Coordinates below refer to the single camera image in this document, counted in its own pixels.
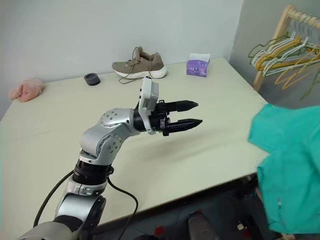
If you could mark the dark rounded shape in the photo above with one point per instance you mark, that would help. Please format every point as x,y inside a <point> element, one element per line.
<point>203,227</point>
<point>147,237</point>

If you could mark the teal green shorts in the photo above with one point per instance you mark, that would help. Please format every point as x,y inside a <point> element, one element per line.
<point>287,150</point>

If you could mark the taupe sneaker with white sole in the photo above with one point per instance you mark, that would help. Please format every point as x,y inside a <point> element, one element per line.
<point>150,65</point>

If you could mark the small white floor box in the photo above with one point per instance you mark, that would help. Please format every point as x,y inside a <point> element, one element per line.
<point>241,225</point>

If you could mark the black round puck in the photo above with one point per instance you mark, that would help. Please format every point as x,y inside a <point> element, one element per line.
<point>92,79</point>

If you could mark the pink plush cloth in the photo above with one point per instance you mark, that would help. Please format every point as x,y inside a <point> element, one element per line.
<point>26,90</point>

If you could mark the small red object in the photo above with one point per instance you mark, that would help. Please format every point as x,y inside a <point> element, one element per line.
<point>159,230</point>

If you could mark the light wooden clothes rack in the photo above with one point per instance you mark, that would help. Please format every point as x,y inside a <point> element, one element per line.
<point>283,25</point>

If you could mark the purple tissue pack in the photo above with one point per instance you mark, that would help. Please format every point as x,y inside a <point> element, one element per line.
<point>197,67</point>

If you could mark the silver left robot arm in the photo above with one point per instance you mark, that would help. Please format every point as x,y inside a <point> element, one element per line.
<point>100,140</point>

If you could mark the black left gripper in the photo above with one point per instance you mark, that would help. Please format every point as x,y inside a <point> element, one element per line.
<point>160,117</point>

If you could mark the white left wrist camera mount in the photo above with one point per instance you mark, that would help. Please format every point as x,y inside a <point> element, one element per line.
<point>147,95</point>

